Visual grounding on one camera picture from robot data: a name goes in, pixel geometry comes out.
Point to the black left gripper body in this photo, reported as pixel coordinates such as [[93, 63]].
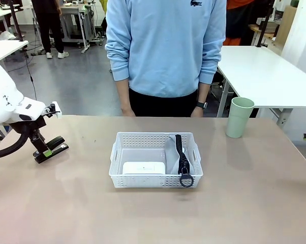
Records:
[[36, 125]]

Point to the black stapler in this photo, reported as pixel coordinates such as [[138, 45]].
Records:
[[59, 146]]

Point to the pale green cup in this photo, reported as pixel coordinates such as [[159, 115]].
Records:
[[238, 119]]

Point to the white rectangular box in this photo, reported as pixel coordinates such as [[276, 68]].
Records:
[[144, 167]]

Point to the grey CAMPUS pencil case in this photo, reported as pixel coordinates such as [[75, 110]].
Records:
[[171, 157]]

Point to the person's right forearm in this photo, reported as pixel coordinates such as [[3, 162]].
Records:
[[123, 92]]

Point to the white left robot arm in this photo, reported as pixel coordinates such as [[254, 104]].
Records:
[[0, 101]]

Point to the person's left forearm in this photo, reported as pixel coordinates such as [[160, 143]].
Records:
[[203, 92]]

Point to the white perforated plastic basket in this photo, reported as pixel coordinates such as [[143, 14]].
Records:
[[142, 181]]

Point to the person's right hand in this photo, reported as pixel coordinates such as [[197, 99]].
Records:
[[127, 112]]

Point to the person's left hand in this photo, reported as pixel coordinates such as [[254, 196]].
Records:
[[197, 113]]

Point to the large white table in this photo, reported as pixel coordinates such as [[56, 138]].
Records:
[[257, 76]]

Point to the white side table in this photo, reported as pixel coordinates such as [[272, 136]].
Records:
[[3, 48]]

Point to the wooden table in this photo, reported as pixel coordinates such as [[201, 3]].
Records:
[[268, 26]]

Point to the white plastic bag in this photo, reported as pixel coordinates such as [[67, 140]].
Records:
[[6, 35]]

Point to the black stand pole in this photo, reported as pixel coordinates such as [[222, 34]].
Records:
[[15, 20], [264, 23]]

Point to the background person in black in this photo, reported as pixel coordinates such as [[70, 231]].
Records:
[[50, 25]]

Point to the black wrist watch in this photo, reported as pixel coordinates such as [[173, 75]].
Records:
[[201, 104]]

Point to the background person in orange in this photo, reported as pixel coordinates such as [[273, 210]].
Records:
[[234, 25]]

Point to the background white metal desk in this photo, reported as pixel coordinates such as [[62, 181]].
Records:
[[76, 12]]

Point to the black trousers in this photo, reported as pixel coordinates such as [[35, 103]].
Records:
[[163, 105]]

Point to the light blue sweatshirt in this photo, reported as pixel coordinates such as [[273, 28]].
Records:
[[165, 50]]

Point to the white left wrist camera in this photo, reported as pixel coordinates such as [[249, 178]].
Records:
[[57, 109]]

